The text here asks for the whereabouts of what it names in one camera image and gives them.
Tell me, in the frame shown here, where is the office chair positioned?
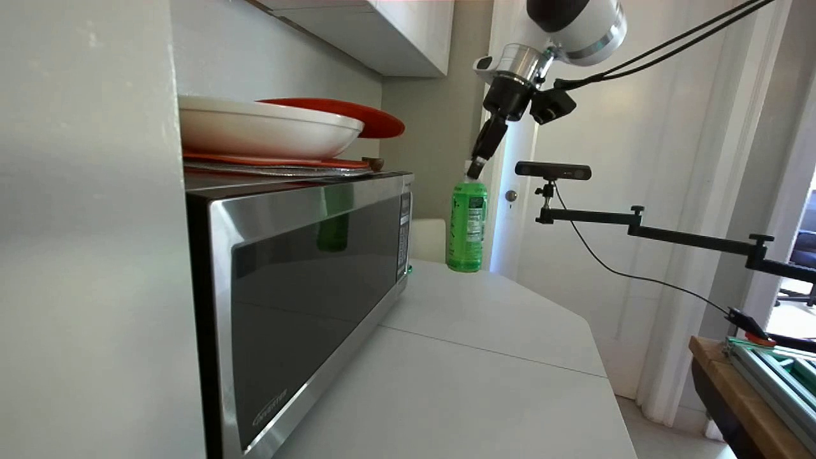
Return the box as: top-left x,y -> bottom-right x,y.
776,190 -> 816,308

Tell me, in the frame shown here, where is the camera on mount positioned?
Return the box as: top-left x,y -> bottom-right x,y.
514,161 -> 816,285

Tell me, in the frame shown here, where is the red plate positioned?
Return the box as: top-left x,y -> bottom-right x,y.
258,97 -> 406,140

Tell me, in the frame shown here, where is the microwave door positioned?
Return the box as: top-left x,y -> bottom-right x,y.
209,175 -> 410,459

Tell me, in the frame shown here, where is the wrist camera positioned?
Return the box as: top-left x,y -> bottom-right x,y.
530,87 -> 578,126

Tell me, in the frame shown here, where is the white wall cabinet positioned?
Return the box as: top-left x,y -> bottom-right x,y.
245,0 -> 455,78

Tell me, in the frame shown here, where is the black and orange clamp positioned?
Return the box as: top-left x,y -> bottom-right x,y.
726,307 -> 778,348

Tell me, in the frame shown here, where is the stainless steel microwave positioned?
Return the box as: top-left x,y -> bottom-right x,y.
184,170 -> 414,459

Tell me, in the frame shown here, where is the white door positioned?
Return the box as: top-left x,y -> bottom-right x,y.
483,0 -> 543,282

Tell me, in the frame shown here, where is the white bowl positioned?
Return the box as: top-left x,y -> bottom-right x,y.
178,95 -> 365,161

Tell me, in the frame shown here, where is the black cable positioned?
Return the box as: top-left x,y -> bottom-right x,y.
553,184 -> 734,314

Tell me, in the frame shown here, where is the green plastic bottle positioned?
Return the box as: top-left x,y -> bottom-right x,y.
446,178 -> 489,273

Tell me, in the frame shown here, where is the orange tray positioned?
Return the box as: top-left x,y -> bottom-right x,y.
183,149 -> 371,170

